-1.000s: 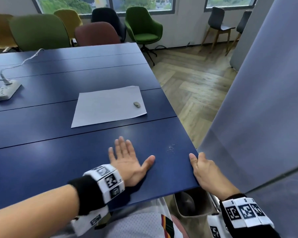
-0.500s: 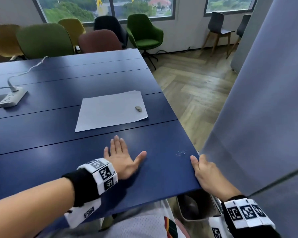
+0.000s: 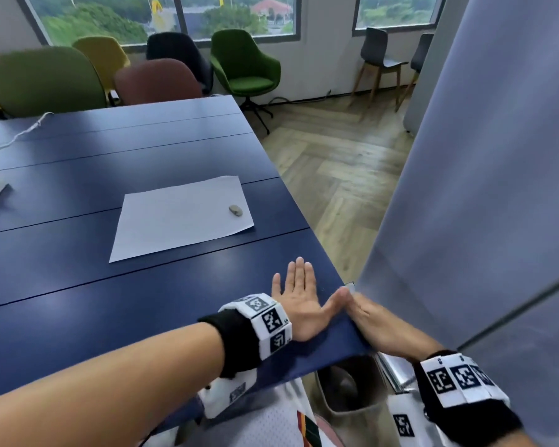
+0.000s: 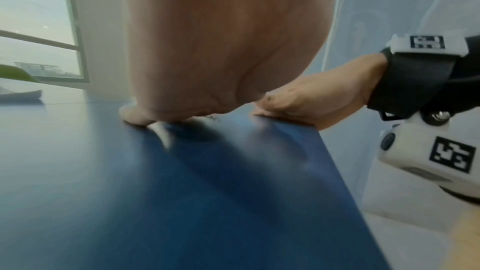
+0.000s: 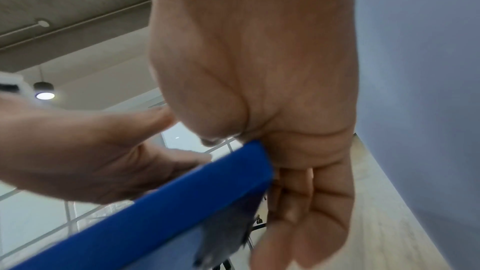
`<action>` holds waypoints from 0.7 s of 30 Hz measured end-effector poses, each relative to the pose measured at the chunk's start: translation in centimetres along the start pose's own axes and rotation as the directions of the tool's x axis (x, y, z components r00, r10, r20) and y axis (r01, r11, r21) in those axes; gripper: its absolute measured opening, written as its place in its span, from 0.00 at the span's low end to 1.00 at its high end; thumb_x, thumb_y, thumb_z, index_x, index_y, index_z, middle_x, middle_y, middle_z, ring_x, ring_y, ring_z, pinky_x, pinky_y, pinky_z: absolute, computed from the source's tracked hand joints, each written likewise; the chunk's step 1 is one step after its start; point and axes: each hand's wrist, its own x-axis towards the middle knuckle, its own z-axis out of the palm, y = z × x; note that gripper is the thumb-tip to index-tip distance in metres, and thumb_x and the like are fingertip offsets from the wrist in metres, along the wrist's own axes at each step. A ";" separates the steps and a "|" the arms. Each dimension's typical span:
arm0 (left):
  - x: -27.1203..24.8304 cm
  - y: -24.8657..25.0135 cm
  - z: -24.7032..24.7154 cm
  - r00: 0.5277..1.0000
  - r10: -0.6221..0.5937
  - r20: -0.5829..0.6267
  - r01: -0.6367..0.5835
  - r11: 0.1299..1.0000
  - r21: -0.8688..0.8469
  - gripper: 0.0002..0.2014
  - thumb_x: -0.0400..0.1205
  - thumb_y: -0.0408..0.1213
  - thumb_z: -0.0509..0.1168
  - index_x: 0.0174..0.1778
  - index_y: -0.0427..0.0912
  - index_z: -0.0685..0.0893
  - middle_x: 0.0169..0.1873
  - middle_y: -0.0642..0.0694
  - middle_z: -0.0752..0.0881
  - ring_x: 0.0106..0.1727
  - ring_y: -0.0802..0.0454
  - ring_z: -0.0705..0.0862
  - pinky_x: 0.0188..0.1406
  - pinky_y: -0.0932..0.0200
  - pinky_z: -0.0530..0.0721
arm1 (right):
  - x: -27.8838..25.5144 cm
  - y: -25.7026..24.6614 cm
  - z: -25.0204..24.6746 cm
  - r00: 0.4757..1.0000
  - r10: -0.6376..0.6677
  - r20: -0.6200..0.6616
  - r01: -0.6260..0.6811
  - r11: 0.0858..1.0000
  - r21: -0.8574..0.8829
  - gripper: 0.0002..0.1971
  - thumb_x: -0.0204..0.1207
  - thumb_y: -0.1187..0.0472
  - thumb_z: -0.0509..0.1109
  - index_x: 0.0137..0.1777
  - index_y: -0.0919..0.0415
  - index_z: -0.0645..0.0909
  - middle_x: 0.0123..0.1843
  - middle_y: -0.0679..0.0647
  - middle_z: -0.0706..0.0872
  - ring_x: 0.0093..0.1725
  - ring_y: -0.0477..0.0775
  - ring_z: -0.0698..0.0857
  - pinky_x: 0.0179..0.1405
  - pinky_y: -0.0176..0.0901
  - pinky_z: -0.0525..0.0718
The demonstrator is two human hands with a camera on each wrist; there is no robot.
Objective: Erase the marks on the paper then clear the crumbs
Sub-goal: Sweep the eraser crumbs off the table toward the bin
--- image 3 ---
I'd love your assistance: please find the reddish brown chair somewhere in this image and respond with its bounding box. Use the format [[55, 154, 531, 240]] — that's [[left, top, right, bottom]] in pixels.
[[113, 58, 204, 106]]

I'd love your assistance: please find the person's right hand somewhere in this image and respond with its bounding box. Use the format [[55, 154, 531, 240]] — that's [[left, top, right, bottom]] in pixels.
[[345, 292, 444, 362]]

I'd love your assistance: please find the black marker wristband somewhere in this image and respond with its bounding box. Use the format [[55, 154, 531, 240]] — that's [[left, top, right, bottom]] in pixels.
[[412, 351, 525, 447], [198, 293, 293, 380]]

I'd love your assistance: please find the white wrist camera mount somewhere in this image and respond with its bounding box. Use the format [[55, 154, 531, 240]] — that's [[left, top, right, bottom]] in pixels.
[[200, 369, 262, 420], [386, 395, 430, 447]]

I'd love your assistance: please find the dark chair with wooden legs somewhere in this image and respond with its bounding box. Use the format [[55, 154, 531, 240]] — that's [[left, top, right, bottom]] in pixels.
[[397, 32, 435, 112], [351, 27, 410, 112]]

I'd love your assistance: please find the bright green armchair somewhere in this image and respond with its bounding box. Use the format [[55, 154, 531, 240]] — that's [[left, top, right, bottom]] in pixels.
[[209, 29, 281, 135]]

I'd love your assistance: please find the wide window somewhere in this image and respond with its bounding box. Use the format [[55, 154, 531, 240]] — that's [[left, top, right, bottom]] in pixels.
[[15, 0, 302, 47]]

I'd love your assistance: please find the white paper sheet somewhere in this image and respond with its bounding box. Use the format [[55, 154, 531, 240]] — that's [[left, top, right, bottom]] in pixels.
[[109, 176, 255, 264]]

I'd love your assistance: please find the grey waste bin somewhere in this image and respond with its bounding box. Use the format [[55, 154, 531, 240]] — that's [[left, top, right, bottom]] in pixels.
[[314, 353, 390, 418]]

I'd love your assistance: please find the olive green chair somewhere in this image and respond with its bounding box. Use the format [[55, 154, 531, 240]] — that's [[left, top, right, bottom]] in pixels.
[[0, 46, 108, 120]]

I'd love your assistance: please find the person's left forearm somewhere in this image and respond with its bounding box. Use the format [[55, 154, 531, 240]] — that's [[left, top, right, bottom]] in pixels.
[[0, 321, 230, 447]]

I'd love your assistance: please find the person's right forearm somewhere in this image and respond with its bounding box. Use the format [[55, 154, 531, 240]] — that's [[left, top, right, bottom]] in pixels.
[[510, 429, 541, 447]]

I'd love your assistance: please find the small window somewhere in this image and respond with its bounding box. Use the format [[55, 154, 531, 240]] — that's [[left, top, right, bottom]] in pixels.
[[352, 0, 449, 31]]

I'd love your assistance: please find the black armchair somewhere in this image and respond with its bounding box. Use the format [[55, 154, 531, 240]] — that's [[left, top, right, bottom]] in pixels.
[[146, 32, 214, 95]]

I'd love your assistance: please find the person's left hand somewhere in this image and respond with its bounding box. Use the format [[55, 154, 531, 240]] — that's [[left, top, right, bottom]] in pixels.
[[270, 257, 350, 343]]

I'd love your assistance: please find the white cable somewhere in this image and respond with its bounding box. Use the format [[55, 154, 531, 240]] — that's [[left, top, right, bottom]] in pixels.
[[0, 112, 55, 155]]

